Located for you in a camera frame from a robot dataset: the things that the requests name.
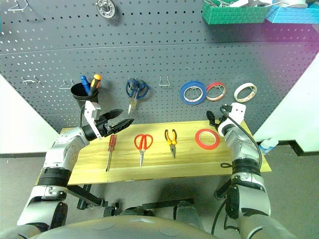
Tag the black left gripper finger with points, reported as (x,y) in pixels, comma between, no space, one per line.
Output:
(112,114)
(122,125)

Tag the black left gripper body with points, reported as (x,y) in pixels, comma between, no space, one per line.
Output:
(103,127)

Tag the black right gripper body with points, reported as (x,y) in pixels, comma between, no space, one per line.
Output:
(211,119)

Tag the wide red tape roll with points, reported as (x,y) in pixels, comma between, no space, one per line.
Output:
(197,139)

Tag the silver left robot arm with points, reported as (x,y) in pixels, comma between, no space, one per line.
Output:
(59,149)

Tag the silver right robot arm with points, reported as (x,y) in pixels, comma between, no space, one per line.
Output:
(239,144)

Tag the black cup holder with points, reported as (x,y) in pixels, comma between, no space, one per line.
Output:
(82,103)

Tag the thin red tape roll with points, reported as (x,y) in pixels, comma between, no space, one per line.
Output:
(216,83)

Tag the blue tape roll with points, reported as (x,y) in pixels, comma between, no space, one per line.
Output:
(183,95)

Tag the white tape roll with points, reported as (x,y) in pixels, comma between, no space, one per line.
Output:
(245,84)

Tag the clear plastic bottle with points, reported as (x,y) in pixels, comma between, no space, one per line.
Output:
(268,145)

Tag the grey perforated pegboard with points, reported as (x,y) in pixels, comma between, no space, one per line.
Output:
(154,49)

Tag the grey left robot leg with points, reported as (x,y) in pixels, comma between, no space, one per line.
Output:
(135,211)

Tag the grey robot leg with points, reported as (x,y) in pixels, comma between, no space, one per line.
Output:
(187,214)
(135,211)

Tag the grey right robot leg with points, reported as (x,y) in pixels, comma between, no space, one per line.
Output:
(187,214)

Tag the grey robot torso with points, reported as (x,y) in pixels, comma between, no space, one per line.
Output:
(119,229)

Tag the metal ball bearing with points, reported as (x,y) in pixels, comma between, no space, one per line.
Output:
(106,8)

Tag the green brick pattern box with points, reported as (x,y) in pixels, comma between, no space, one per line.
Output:
(231,15)

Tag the blue brick pattern box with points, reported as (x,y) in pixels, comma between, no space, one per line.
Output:
(291,15)

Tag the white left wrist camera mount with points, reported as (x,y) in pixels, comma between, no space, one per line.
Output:
(91,109)

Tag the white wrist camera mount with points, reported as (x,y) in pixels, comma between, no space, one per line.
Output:
(238,110)
(91,109)

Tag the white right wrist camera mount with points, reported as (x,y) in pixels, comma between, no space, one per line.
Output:
(238,110)

